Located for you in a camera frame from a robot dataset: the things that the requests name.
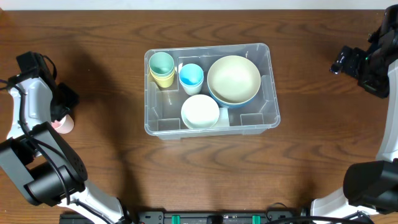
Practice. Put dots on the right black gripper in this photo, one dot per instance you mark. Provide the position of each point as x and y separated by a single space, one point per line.
347 60

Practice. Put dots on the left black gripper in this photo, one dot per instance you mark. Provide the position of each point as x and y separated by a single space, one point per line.
65 101

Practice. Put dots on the dark blue bowl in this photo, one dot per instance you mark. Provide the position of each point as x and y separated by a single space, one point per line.
232 106
220 101

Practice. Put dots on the light blue cup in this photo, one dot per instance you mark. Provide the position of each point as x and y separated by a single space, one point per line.
191 74

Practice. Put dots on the clear plastic storage container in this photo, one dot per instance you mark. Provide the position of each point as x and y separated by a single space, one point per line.
162 106

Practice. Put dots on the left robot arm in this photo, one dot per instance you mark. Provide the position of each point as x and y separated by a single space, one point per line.
39 162

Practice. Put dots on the yellow cup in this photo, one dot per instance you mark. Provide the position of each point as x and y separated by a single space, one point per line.
164 82
162 76

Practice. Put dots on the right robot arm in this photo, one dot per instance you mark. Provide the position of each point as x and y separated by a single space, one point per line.
369 188

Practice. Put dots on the pink cup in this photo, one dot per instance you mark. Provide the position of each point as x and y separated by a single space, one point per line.
64 126

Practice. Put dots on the cream white cup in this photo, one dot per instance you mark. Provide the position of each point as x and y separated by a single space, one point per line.
192 89

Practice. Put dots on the white bowl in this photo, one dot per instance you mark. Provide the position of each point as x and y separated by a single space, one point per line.
200 108

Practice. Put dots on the mint green cup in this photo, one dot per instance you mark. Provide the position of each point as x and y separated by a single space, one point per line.
161 62

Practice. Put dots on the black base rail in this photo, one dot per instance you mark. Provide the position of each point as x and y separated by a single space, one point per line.
272 215

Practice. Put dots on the large beige bowl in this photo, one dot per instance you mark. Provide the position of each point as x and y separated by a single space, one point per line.
234 79

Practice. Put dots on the light grey bowl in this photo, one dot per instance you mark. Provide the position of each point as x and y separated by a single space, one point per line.
199 125

